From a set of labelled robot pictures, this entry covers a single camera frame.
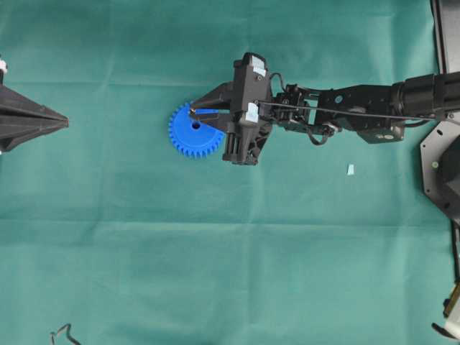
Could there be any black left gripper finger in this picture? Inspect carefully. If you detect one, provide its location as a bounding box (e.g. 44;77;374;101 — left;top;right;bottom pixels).
1;84;69;124

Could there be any black thin cable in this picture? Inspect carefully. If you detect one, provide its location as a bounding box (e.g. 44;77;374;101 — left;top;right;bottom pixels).
257;100;441;121

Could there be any white yellow object bottom right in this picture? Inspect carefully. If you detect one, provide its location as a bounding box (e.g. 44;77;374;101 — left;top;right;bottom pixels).
431;283;459;341

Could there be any green table cloth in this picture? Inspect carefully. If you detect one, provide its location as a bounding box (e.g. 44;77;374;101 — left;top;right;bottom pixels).
1;1;454;344

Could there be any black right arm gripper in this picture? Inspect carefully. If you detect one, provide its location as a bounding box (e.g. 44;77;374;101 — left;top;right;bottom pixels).
190;52;272;165

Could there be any blue plastic gear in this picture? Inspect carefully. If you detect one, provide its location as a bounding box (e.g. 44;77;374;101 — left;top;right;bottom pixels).
168;102;225;159

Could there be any black wire bottom left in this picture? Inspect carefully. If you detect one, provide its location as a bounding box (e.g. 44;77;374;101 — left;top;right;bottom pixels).
49;323;82;345

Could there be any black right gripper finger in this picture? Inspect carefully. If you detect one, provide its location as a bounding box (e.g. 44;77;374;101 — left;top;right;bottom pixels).
1;115;69;152

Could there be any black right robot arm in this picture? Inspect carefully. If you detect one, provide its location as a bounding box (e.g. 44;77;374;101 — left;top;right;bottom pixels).
168;52;459;165

